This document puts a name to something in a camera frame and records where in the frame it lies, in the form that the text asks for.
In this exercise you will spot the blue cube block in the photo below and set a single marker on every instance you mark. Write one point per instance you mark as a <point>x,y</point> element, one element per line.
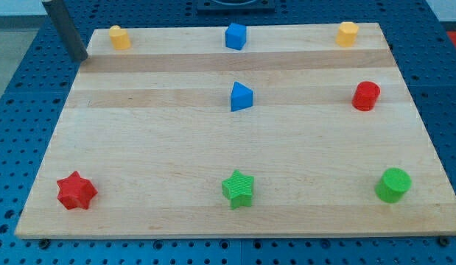
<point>235,36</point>

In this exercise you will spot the green star block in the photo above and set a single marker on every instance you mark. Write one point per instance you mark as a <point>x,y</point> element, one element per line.
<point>238,189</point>

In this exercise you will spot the green cylinder block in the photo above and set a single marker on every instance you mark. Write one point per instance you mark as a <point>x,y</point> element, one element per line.
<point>393,185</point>

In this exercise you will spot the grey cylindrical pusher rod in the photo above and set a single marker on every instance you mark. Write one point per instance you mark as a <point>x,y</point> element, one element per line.
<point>67,31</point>

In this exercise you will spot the red cylinder block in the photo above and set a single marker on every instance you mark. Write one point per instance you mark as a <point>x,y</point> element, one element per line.
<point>366,95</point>

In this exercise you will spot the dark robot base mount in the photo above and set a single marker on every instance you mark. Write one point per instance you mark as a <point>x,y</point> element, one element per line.
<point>210,6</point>

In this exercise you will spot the yellow hexagon block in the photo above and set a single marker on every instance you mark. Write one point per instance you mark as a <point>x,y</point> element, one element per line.
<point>347,34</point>

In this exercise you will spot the yellow heart block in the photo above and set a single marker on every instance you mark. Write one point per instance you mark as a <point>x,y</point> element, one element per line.
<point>119,38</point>

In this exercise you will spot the wooden board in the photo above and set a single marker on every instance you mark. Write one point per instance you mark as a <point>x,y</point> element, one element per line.
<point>152,128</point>

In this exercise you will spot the blue triangle block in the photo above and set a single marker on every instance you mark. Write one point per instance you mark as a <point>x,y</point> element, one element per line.
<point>241,97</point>

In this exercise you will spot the red star block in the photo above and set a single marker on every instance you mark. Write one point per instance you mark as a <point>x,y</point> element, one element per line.
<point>76,192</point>

